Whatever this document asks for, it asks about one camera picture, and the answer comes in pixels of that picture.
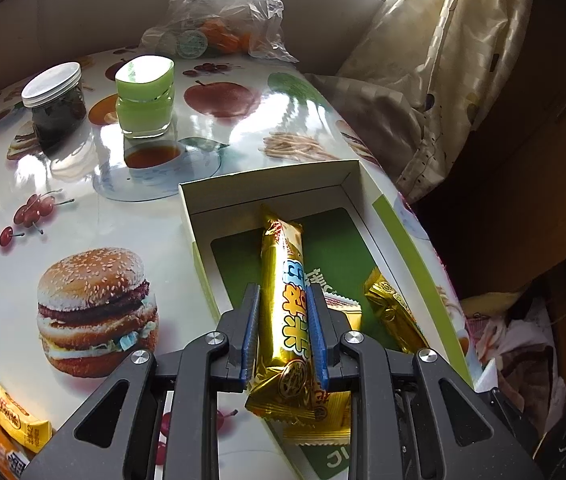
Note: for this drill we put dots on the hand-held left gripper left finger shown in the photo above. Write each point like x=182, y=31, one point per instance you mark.
x=250, y=330

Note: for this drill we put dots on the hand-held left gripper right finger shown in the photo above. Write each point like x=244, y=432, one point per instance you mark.
x=315, y=335

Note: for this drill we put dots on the gold snack bar blue print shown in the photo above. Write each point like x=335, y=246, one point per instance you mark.
x=283, y=310

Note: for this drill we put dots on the green cardboard box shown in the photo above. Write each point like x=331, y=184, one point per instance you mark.
x=243, y=260

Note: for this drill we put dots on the long gold snack packet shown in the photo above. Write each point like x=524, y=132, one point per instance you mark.
x=393, y=310

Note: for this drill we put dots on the colourful patterned cloth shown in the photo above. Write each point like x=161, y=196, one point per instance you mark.
x=513, y=340

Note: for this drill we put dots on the yellow snack packet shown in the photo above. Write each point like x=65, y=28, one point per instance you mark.
x=13, y=410

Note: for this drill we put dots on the green jar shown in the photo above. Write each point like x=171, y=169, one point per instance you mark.
x=144, y=100

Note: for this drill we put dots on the small round lidded cup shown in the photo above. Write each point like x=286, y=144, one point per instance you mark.
x=192, y=42

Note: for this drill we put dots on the clear jar dark contents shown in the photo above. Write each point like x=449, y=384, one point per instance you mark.
x=58, y=105

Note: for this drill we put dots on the orange fruit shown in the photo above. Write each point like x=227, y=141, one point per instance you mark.
x=223, y=35

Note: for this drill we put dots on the cream patterned curtain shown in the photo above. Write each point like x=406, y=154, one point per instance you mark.
x=438, y=60

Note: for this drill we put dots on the dark wooden cabinet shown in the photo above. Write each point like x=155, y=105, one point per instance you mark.
x=538, y=110

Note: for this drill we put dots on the clear plastic bag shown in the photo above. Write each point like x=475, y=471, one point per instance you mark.
x=233, y=5

